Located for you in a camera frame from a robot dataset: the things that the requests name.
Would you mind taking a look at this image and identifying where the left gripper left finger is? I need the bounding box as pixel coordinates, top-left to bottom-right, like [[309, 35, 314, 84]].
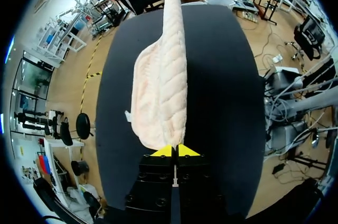
[[124, 144, 175, 224]]

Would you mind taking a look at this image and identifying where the pale pink fluffy towel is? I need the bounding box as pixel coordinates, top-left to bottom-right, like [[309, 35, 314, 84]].
[[124, 0, 189, 151]]

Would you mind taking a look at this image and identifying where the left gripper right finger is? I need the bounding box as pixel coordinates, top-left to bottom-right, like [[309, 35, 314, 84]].
[[176, 144, 228, 221]]

